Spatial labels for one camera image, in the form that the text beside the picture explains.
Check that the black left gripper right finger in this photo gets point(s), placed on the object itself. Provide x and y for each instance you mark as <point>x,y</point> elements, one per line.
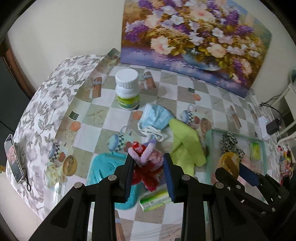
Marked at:
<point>228,220</point>

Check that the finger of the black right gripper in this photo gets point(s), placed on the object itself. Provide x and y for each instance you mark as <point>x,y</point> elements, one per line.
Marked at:
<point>234,186</point>
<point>262,185</point>

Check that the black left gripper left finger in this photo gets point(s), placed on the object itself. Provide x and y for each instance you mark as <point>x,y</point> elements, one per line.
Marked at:
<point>69,218</point>

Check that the yellow round snack packet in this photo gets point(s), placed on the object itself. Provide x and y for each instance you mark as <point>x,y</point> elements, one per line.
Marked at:
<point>230,162</point>

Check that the small green tissue pack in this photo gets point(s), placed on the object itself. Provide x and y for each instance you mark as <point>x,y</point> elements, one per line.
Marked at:
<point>255,153</point>

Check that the black white leopard scrunchie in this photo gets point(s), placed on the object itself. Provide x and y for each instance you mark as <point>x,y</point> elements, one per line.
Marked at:
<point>229,143</point>

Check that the lime green cloth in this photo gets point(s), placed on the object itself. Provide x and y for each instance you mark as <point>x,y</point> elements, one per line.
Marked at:
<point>186,150</point>

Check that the green white tissue pack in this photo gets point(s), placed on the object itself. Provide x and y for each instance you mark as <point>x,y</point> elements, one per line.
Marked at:
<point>154,200</point>

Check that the pink red plush doll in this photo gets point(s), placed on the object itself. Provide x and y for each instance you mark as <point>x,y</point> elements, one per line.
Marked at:
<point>148,164</point>

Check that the blue surgical face mask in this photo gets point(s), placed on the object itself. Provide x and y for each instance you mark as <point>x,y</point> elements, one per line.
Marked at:
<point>154,119</point>

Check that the pink white striped towel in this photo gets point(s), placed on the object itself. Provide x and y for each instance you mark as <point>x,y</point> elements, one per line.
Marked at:
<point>246,176</point>

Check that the translucent teal-rimmed tray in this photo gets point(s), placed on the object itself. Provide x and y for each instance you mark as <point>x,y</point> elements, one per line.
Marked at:
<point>212,139</point>

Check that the teal plastic toy case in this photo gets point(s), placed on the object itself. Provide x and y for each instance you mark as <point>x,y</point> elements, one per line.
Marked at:
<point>104,165</point>

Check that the black power adapter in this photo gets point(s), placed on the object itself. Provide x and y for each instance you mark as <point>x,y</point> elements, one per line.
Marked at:
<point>273,126</point>

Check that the white power strip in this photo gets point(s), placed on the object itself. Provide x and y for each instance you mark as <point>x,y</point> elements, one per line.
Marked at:
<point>262,124</point>

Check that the white furniture rack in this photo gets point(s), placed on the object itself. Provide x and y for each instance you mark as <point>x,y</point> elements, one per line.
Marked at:
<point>287,101</point>

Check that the checkered printed vinyl mat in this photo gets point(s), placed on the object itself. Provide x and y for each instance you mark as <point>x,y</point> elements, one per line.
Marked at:
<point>91,133</point>

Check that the grey floral tablecloth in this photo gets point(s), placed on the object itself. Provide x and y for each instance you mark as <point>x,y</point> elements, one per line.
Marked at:
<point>39,124</point>

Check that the white green-label pill bottle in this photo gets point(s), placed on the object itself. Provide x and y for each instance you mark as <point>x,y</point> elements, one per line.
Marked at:
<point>127,88</point>

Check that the floral oil painting canvas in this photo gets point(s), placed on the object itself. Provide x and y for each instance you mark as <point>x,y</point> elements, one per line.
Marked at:
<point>215,41</point>

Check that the smartphone with strap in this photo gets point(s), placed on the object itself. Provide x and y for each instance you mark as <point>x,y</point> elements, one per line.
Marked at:
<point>12,154</point>

